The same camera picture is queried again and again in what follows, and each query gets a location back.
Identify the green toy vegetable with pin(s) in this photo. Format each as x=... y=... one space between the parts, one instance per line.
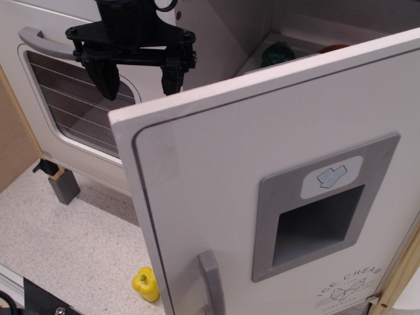
x=276 y=53

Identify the grey ice dispenser panel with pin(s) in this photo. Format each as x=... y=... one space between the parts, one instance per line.
x=317 y=208

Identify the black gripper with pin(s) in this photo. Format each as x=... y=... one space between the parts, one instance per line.
x=131 y=32

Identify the orange toy item in fridge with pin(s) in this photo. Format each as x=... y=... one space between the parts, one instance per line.
x=331 y=48

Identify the black clamp bracket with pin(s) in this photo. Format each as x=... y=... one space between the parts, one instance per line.
x=47 y=167

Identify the grey oven door handle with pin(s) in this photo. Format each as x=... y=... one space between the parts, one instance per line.
x=34 y=38

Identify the grey kitchen leg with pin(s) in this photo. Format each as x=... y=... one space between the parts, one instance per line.
x=65 y=187

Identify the white toy oven door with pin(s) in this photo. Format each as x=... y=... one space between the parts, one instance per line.
x=65 y=110

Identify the black base plate with screw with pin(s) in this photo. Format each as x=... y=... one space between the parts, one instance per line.
x=40 y=301

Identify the yellow toy bell pepper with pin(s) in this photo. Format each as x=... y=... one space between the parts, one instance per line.
x=145 y=284

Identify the grey fridge door handle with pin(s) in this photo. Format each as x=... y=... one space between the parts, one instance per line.
x=210 y=273

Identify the light wooden frame left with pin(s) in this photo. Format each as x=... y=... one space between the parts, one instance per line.
x=21 y=116

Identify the light wooden post right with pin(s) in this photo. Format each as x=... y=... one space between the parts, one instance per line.
x=400 y=277

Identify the white toy fridge door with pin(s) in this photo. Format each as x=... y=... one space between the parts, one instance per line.
x=194 y=162

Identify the white toy kitchen cabinet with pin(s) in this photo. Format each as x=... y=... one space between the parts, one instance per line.
x=229 y=32

